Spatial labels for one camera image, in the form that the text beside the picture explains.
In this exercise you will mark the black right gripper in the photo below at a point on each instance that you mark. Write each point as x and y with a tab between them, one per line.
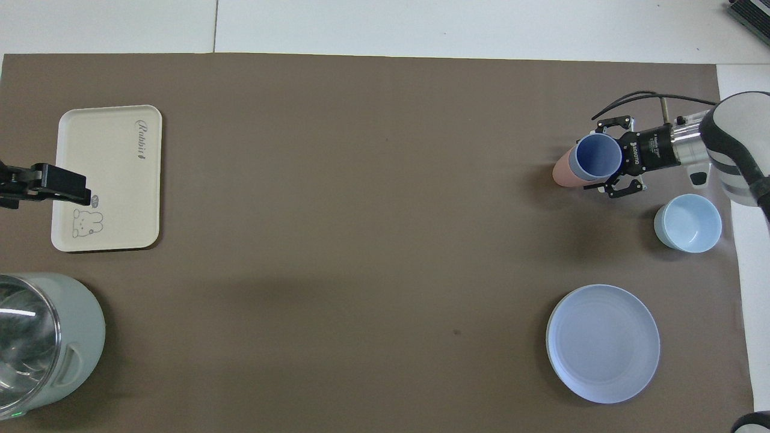
649	150

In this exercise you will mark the blue plastic cup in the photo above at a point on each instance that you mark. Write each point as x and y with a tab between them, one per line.
597	156

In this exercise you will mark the pink plastic cup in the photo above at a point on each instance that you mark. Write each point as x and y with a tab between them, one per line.
563	173

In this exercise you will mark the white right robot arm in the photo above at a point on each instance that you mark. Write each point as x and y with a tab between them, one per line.
740	138

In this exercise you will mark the cream rabbit print tray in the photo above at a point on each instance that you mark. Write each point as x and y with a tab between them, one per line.
114	180

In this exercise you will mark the light blue bowl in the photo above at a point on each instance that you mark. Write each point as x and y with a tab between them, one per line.
689	221

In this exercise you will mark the glass pot lid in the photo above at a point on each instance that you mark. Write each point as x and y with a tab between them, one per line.
24	337

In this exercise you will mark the pale green electric pot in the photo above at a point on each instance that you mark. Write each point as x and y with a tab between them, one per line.
78	325

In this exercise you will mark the blue round plate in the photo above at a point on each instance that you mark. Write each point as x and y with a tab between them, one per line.
603	343

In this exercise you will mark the grey ribbed device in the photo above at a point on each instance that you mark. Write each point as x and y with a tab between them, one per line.
752	15

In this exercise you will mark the brown table mat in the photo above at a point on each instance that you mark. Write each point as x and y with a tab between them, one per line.
373	210

